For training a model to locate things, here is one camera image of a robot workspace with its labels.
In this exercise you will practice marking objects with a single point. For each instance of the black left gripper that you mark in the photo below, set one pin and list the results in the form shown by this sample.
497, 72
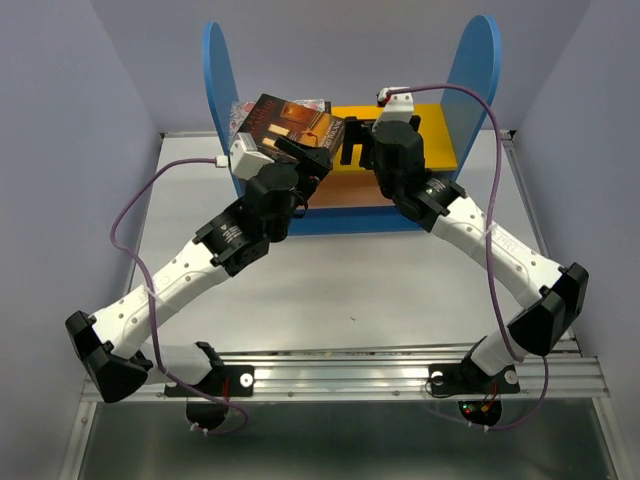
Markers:
314, 165

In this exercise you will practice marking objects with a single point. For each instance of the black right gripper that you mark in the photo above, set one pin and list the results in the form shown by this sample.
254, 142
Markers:
358, 131

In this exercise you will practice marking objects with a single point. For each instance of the dark red book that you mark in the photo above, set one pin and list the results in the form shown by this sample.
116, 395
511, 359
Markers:
272, 117

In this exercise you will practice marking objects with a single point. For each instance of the Little Women floral book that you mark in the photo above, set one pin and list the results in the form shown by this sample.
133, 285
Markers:
240, 111

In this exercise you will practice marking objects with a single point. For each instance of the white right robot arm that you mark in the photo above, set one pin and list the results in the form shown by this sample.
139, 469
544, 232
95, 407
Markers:
551, 295

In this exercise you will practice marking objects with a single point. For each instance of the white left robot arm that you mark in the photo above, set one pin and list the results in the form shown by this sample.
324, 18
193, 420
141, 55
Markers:
118, 345

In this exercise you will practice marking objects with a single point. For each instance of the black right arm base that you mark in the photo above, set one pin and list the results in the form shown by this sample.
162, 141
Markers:
480, 405

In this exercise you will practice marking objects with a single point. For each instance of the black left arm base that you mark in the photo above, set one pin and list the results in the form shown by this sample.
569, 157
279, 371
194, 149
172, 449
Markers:
209, 409

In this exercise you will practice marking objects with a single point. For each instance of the blue yellow wooden bookshelf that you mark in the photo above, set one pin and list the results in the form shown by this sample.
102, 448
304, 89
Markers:
349, 201

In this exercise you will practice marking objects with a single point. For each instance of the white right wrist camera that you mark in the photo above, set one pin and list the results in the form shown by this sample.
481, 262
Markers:
395, 106

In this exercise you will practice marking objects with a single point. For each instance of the aluminium mounting rail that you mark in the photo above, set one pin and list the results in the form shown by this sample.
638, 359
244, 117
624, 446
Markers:
392, 374

